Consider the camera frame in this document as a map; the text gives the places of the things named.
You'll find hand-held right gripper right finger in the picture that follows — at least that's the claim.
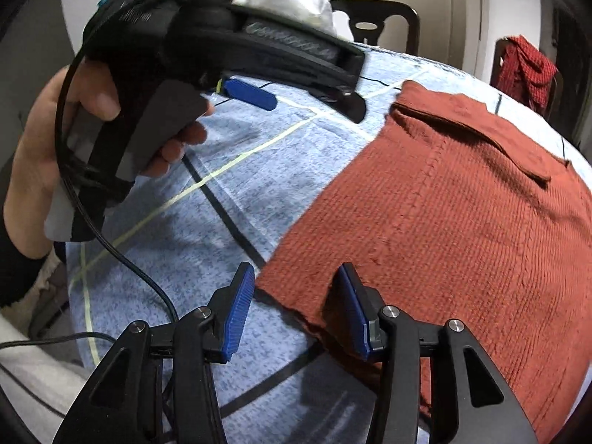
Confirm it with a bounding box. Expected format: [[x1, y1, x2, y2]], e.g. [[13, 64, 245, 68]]
[[332, 262, 539, 444]]

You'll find red striped garment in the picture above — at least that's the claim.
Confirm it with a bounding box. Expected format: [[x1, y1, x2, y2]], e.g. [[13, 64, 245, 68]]
[[497, 34, 559, 112]]

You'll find blue blanket with line pattern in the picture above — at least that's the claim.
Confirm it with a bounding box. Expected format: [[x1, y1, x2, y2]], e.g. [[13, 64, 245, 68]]
[[65, 41, 592, 444]]

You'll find person's left forearm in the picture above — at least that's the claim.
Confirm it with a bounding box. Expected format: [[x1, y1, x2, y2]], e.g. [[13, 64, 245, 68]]
[[0, 222, 53, 309]]

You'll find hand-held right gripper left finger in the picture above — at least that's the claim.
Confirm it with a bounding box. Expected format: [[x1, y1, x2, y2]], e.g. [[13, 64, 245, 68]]
[[52, 263, 256, 444]]

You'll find black cable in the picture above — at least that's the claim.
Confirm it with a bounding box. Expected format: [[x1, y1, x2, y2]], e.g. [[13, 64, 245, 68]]
[[0, 46, 182, 444]]

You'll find light grey cloth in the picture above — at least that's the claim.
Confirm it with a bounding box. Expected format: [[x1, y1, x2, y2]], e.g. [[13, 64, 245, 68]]
[[0, 314, 91, 444]]

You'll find person's left hand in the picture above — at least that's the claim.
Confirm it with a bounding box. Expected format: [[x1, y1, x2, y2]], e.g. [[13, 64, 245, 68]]
[[2, 62, 216, 260]]

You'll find rust red knitted sweater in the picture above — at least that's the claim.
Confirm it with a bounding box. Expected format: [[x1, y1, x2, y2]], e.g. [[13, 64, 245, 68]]
[[254, 80, 588, 444]]

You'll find dark wooden chair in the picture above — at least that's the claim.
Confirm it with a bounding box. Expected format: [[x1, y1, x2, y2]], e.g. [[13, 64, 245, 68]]
[[490, 38, 566, 119]]

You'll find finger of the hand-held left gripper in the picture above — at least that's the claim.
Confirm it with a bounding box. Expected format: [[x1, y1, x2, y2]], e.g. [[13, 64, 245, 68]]
[[217, 78, 278, 111], [226, 6, 368, 124]]

